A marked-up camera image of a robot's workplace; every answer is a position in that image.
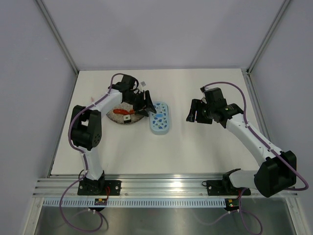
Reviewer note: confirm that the aluminium frame post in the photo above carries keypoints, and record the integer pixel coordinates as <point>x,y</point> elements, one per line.
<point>268,35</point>
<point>56,34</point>

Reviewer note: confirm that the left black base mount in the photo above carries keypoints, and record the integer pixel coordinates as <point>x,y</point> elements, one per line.
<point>99,188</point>

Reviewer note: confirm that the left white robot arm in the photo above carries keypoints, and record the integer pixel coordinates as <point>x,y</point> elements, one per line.
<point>85,129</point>

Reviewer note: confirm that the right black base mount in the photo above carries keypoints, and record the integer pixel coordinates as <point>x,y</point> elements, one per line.
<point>220,188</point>

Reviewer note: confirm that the red sausage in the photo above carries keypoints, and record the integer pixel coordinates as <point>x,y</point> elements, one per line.
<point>120,112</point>

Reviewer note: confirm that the aluminium rail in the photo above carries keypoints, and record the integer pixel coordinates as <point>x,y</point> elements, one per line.
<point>136,185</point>

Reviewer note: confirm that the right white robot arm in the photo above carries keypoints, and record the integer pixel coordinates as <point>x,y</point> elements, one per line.
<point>276,168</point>

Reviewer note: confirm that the white slotted cable duct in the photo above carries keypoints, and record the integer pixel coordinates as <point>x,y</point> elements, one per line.
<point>137,202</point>

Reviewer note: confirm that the speckled round plate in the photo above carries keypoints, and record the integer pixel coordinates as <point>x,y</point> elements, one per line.
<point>119,118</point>

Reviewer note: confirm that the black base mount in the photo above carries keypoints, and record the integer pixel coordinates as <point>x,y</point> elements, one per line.
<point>220,188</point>
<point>99,188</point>

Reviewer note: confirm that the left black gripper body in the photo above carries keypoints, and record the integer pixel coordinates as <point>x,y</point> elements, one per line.
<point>137,100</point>

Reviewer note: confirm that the blue lunch box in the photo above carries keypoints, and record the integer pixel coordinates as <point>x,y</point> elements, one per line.
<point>159,128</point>

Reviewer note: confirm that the left aluminium frame post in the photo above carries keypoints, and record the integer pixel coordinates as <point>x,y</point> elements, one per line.
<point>56,34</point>

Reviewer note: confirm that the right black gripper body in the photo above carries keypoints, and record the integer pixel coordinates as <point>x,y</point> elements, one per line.
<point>206,116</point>

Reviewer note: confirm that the right aluminium frame post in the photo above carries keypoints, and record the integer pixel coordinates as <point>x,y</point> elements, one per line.
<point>268,35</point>

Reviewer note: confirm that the terrazzo pattern lunch box lid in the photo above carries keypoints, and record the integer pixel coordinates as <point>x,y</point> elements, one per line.
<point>162,113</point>

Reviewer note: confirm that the sushi roll piece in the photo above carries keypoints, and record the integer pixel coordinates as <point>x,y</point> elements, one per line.
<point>127,118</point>

